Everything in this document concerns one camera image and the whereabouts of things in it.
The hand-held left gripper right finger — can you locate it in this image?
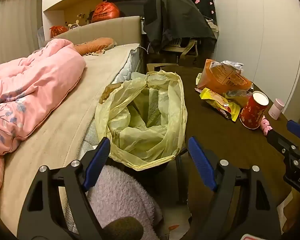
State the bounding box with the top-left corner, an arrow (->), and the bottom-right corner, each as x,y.
187,136 -> 283,240

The beige clothes pile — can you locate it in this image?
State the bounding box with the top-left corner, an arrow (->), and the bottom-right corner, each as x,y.
207,19 -> 219,32

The small orange plastic bag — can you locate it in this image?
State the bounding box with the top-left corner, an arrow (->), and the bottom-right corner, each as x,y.
49,25 -> 69,37

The pink floral quilt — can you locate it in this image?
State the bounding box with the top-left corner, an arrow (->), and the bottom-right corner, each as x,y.
0,39 -> 87,205

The clear plastic wrapper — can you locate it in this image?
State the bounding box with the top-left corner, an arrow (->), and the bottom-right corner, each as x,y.
224,89 -> 253,106

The orange snack bag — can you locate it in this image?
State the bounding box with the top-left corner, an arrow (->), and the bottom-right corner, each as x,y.
196,59 -> 253,94

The beige bed sheet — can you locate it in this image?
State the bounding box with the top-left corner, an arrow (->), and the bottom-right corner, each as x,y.
0,44 -> 141,230

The black pink-dotted bag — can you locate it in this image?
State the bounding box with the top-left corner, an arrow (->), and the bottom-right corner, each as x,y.
189,0 -> 216,22

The brown fuzzy object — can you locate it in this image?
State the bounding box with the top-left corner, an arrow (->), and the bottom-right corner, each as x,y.
102,217 -> 144,240

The large orange plastic bag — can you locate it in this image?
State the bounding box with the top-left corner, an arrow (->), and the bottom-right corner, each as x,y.
91,1 -> 120,23

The yellow red snack wrapper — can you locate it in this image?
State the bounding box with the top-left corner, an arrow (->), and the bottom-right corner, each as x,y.
199,88 -> 241,122

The pink jar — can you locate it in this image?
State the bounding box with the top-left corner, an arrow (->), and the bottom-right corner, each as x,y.
268,98 -> 286,120

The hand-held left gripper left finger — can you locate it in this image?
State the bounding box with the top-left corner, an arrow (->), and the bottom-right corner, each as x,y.
17,137 -> 112,240

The red paper cup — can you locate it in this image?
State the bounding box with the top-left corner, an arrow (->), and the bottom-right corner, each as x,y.
239,91 -> 269,130

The pale curtain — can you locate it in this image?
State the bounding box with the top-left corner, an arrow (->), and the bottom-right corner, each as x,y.
0,0 -> 44,73

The black jacket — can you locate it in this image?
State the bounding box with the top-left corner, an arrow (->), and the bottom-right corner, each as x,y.
143,0 -> 217,53

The beige office chair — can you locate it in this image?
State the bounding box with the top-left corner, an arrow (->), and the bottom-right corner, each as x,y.
162,38 -> 199,64

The pink pig toy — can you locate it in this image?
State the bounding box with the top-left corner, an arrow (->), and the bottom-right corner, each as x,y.
260,119 -> 273,136

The orange pillow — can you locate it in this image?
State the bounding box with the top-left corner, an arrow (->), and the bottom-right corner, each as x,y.
74,37 -> 117,56

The yellow plastic trash bag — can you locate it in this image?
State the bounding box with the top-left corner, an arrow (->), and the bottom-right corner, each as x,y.
95,70 -> 188,171

